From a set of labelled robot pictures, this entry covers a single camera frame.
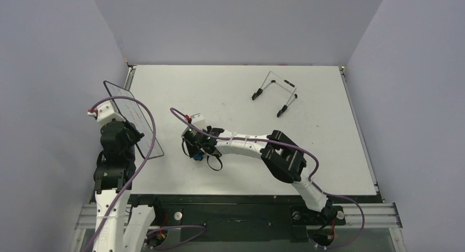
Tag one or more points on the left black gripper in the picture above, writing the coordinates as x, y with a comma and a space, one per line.
137, 135

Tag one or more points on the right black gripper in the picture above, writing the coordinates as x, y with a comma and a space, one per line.
194, 148

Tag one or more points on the small whiteboard with red writing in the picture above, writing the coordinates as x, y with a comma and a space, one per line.
134, 113

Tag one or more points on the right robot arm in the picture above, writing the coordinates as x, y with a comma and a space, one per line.
278, 152

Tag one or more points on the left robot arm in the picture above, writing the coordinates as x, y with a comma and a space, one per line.
118, 228

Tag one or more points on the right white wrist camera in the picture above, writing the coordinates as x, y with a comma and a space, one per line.
197, 120

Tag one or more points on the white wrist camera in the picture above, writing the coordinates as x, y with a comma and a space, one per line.
197, 120
106, 112

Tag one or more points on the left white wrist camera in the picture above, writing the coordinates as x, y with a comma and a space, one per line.
106, 112

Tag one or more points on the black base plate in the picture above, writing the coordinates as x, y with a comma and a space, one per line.
228, 218

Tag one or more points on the wire whiteboard stand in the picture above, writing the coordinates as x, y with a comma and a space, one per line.
277, 89

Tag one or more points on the aluminium rail frame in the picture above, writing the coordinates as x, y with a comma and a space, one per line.
321, 122

